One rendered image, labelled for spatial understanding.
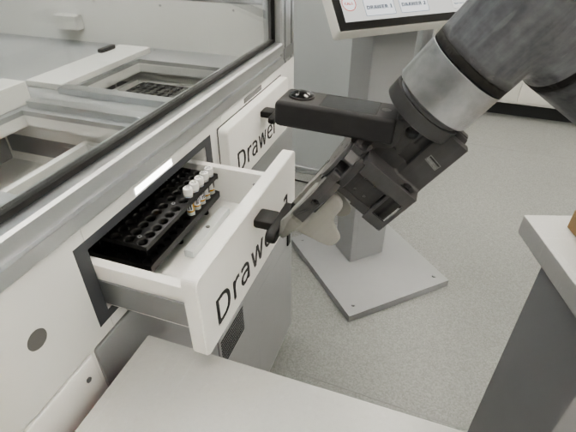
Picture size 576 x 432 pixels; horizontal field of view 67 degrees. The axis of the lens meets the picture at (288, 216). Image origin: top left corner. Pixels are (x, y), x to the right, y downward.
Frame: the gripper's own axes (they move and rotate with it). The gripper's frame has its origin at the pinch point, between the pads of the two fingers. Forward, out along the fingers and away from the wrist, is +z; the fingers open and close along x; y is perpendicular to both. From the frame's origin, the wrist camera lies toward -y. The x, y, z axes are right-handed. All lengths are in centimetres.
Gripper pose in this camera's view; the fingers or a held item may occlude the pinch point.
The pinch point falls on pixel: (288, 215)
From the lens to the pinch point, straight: 50.4
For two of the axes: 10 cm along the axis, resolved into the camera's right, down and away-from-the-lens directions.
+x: 3.3, -5.4, 7.7
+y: 7.7, 6.2, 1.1
